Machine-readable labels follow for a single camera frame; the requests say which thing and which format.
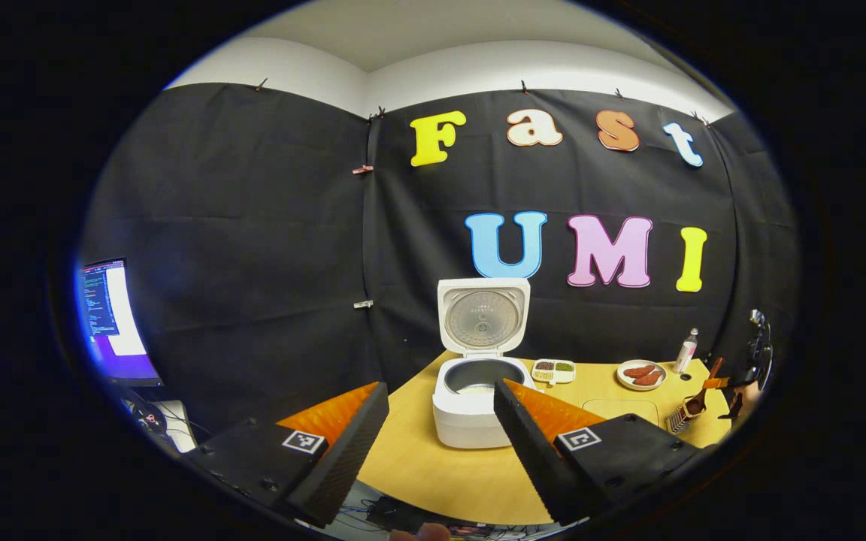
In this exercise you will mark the white round plate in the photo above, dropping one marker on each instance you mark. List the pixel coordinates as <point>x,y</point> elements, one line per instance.
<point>625,379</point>

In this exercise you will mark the brown meat piece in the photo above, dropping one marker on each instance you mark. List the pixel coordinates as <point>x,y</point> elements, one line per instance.
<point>637,370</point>
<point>649,379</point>

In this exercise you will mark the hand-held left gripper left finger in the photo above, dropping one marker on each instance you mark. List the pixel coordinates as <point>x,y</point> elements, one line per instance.
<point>343,458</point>

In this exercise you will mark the small clear bottle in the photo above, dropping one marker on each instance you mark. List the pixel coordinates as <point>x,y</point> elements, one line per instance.
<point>685,353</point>

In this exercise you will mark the black backdrop cloth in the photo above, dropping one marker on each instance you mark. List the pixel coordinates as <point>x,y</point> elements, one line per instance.
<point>252,248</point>

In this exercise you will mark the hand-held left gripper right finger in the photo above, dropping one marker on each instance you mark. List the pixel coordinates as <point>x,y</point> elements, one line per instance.
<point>534,458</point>

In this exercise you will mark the computer monitor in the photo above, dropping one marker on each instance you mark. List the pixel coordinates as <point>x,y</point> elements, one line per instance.
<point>121,323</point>

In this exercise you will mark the white rice cooker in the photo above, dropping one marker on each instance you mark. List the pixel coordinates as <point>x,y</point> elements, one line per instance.
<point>463,424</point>

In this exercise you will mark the wooden spoon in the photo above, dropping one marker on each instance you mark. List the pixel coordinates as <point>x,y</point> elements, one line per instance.
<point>696,406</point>

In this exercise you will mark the white divided dish of beans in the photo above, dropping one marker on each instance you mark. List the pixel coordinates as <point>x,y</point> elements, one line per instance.
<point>553,372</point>

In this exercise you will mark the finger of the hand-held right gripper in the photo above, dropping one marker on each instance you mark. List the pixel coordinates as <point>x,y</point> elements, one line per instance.
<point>716,382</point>

